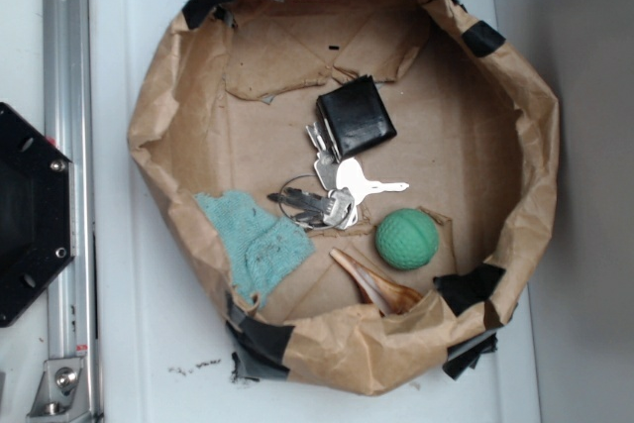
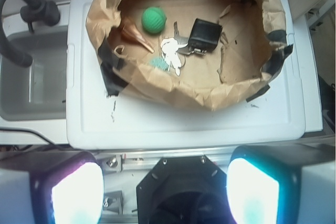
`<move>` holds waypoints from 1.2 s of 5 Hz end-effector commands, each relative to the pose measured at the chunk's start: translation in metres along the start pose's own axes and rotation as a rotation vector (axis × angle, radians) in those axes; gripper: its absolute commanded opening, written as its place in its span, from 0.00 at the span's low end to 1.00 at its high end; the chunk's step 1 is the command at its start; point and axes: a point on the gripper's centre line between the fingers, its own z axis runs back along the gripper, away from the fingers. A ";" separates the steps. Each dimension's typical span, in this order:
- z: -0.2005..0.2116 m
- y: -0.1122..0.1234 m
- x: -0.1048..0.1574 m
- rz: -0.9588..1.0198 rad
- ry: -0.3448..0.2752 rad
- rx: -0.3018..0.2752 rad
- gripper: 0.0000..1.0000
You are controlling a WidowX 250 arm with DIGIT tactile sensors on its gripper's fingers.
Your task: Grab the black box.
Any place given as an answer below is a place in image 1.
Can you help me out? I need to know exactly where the black box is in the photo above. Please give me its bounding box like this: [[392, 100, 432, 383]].
[[316, 75, 397, 161]]

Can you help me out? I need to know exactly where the silver key bunch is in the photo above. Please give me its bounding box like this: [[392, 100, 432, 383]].
[[267, 122, 358, 231]]

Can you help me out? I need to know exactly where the white key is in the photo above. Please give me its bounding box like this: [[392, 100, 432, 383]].
[[336, 158, 409, 206]]

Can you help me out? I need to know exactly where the teal cloth rag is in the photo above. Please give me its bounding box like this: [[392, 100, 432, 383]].
[[195, 190, 315, 307]]

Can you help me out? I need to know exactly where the green dimpled ball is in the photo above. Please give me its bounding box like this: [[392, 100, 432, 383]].
[[374, 208, 440, 270]]

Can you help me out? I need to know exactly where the white tray board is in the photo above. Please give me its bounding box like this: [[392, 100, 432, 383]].
[[89, 0, 541, 422]]

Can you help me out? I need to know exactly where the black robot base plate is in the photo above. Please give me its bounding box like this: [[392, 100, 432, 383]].
[[1, 103, 73, 328]]

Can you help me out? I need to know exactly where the aluminium frame rail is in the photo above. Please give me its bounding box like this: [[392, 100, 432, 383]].
[[43, 0, 103, 422]]

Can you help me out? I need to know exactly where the metal corner bracket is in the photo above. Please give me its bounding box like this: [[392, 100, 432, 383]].
[[26, 357, 90, 422]]

